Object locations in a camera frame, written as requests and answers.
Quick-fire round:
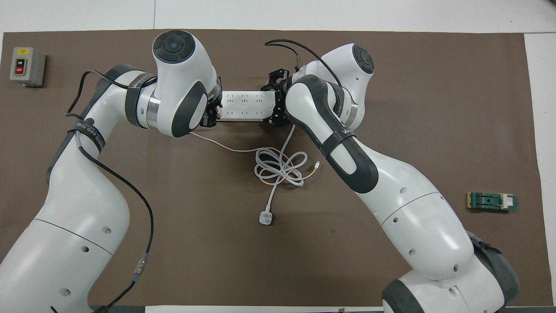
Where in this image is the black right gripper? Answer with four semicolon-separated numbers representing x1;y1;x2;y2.
261;68;291;128

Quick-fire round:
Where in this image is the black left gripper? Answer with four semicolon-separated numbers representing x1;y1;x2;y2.
201;77;223;128

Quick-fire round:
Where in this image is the pink charging cable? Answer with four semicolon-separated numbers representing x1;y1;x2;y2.
190;132;321;185

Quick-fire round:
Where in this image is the white power strip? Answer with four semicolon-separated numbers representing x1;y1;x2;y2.
216;90;278;122

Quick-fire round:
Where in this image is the brown table mat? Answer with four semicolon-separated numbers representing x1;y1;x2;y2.
0;29;553;307

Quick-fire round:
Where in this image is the white power cord with plug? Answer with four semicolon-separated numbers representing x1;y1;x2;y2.
254;124;309;225

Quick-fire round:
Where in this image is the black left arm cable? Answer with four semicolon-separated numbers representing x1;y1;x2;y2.
65;70;155;313

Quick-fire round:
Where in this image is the grey on-off switch box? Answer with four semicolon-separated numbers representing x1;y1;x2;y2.
10;47;46;88

